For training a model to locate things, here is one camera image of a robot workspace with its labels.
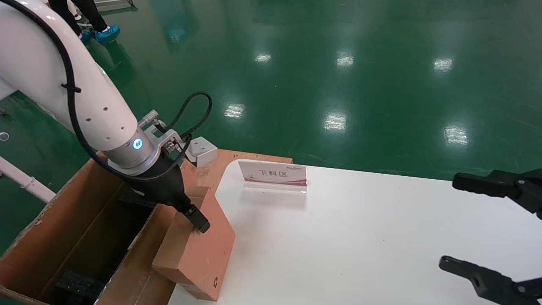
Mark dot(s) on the acrylic sign with Chinese text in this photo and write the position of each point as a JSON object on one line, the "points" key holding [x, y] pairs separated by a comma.
{"points": [[273, 173]]}

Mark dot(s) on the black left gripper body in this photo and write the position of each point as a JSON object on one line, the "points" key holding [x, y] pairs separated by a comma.
{"points": [[165, 186]]}

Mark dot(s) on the large open cardboard box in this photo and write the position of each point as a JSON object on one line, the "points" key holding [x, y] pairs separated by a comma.
{"points": [[63, 220]]}

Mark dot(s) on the person with black trousers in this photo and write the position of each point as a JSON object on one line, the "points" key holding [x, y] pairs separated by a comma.
{"points": [[91, 12]]}

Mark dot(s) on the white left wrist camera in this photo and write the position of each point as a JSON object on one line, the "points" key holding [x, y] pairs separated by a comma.
{"points": [[202, 150]]}

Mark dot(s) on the white metal-leg table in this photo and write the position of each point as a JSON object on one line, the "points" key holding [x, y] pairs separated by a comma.
{"points": [[25, 180]]}

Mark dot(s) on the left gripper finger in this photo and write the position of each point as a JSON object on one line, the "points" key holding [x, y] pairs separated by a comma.
{"points": [[198, 220]]}

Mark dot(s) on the black foam block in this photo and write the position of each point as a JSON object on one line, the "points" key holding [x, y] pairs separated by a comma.
{"points": [[131, 199], [80, 286]]}

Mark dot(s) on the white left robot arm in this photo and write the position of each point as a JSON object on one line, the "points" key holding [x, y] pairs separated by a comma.
{"points": [[42, 63]]}

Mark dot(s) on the small cardboard box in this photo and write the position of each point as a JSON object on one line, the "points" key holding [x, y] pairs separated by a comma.
{"points": [[199, 254]]}

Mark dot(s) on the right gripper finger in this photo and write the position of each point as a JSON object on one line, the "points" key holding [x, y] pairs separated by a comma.
{"points": [[508, 186], [499, 290]]}

